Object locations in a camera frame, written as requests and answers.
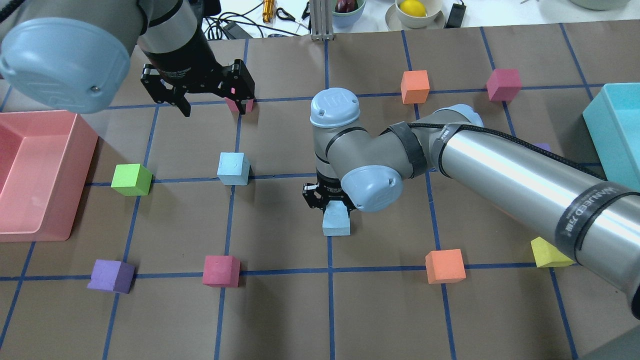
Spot light blue block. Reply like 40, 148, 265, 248
322, 200, 351, 237
217, 152, 250, 186

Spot black power brick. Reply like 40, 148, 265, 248
221, 22, 252, 40

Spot green foam block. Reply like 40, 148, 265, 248
110, 163, 153, 197

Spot scissors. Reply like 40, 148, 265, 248
275, 1, 311, 27

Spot orange block desk side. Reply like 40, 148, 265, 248
400, 69, 431, 105

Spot blue bowl with fruit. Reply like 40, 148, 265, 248
331, 0, 367, 28

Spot pink plastic tray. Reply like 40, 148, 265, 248
0, 111, 98, 243

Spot purple block far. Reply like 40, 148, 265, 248
87, 259, 135, 294

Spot beige bowl with lemon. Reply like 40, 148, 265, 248
385, 0, 445, 31

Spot pink block near turquoise tray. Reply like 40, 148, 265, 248
486, 68, 522, 102

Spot yellow lemon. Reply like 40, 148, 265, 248
398, 0, 428, 18

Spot yellow foam block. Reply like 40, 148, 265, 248
530, 237, 576, 268

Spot black power adapter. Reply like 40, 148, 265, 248
444, 0, 467, 28

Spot turquoise plastic tray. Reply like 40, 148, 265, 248
582, 82, 640, 191

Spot yellow handled tool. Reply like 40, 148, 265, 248
262, 0, 275, 24

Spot aluminium frame post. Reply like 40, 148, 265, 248
309, 0, 335, 41

